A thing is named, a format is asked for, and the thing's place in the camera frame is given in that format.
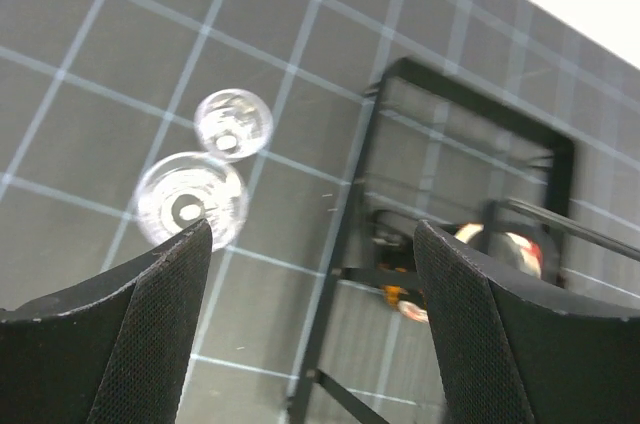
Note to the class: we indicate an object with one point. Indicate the black wire dish rack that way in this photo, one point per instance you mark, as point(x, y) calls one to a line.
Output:
point(439, 149)

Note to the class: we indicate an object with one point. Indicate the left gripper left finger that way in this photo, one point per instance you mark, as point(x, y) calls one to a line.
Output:
point(112, 349)

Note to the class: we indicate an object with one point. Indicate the large clear plastic cup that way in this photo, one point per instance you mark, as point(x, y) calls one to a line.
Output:
point(185, 187)

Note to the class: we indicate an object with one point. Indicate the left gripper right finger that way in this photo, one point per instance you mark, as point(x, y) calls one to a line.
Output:
point(512, 348)

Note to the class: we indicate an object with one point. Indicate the black grid mat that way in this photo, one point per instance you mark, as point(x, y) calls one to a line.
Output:
point(94, 92)

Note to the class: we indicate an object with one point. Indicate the small clear plastic cup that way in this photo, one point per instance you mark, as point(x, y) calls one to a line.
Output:
point(233, 124)

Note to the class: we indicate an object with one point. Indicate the black red skull mug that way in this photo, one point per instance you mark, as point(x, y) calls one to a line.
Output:
point(395, 249)

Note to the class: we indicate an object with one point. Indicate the small orange cup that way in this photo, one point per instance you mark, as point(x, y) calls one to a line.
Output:
point(519, 253)

